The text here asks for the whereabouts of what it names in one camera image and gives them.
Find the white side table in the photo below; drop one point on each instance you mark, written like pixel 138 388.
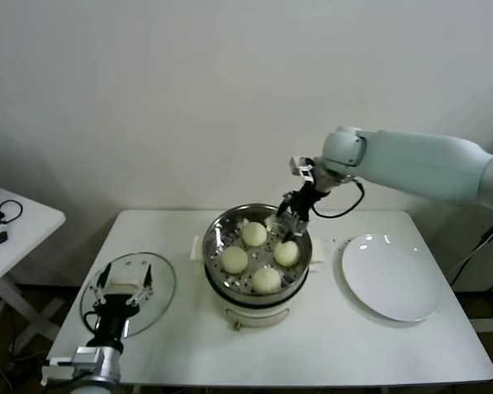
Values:
pixel 28 234

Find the white steamed baozi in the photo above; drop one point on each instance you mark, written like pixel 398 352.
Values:
pixel 266 280
pixel 234 259
pixel 287 253
pixel 254 234

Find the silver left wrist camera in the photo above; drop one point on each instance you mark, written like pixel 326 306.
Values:
pixel 84 358

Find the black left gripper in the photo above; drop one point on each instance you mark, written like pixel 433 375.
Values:
pixel 115 312

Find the white round plate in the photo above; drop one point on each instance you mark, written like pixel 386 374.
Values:
pixel 389 279

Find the stainless steel steamer basket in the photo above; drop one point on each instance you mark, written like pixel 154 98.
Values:
pixel 217 234

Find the small black device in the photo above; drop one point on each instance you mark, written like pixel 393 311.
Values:
pixel 0 239

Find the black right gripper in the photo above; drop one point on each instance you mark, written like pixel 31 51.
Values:
pixel 303 203

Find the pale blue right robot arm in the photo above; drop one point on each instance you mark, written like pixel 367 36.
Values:
pixel 418 168

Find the white electric cooker base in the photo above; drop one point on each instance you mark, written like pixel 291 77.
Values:
pixel 254 317

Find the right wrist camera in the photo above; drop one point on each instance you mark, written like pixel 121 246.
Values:
pixel 302 167

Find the glass pot lid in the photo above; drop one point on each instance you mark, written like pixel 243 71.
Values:
pixel 160 287

